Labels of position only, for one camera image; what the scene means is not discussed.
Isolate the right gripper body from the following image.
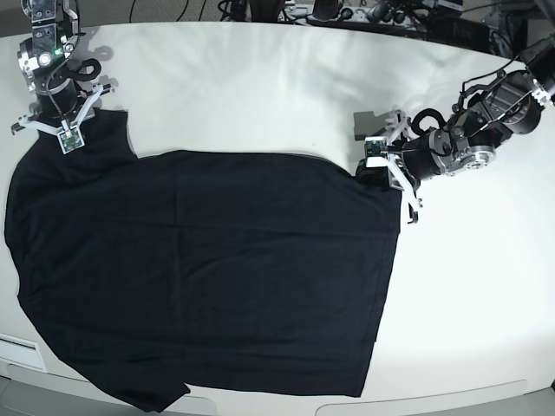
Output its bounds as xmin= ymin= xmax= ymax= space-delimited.
xmin=10 ymin=79 xmax=114 ymax=134

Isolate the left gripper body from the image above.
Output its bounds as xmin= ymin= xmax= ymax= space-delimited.
xmin=383 ymin=107 xmax=431 ymax=224

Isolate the black T-shirt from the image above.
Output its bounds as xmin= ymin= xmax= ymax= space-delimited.
xmin=4 ymin=110 xmax=402 ymax=412

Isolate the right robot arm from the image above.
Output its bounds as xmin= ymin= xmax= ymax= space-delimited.
xmin=11 ymin=0 xmax=113 ymax=140

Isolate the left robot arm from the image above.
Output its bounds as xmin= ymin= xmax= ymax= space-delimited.
xmin=354 ymin=36 xmax=554 ymax=224

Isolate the white label plate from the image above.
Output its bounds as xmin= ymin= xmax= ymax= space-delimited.
xmin=0 ymin=334 xmax=47 ymax=373

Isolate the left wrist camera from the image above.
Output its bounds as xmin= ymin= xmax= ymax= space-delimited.
xmin=364 ymin=136 xmax=389 ymax=168

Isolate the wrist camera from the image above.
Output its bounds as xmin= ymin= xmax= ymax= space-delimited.
xmin=57 ymin=127 xmax=85 ymax=154
xmin=364 ymin=136 xmax=389 ymax=168

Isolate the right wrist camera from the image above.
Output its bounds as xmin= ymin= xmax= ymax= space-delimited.
xmin=57 ymin=127 xmax=85 ymax=154

